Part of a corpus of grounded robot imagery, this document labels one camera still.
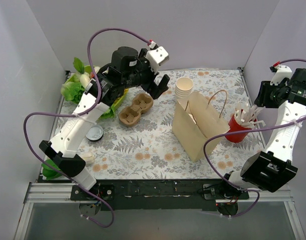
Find stack of white paper cups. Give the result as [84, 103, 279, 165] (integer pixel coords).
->
[175, 77, 194, 99]

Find brown pulp cup carrier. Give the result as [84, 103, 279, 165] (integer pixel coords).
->
[119, 93, 153, 127]

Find brown paper bag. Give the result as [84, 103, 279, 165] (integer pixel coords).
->
[172, 89, 230, 162]

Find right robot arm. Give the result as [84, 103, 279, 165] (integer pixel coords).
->
[219, 65, 306, 199]

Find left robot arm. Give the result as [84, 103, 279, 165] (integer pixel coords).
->
[39, 46, 170, 200]

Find purple eggplant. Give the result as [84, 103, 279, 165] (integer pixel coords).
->
[136, 67, 150, 75]

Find white paper straws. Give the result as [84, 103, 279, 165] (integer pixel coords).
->
[233, 100, 264, 129]

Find white daikon radish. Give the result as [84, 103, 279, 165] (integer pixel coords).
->
[80, 74, 91, 88]

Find red cup holder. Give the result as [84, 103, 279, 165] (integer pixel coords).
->
[225, 115, 251, 143]

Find green plastic tray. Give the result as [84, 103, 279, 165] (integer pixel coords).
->
[65, 71, 128, 119]

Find green lettuce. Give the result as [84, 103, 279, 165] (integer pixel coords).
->
[61, 81, 85, 104]

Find stack of white lids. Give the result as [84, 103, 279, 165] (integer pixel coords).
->
[86, 125, 104, 142]

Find green bok choy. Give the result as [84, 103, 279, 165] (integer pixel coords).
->
[42, 159, 62, 180]

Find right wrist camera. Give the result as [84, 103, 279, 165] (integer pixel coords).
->
[270, 62, 292, 86]

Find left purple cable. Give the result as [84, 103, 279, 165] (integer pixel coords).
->
[23, 27, 153, 228]

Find black metal base rail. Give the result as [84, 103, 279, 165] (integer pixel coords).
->
[70, 178, 251, 212]

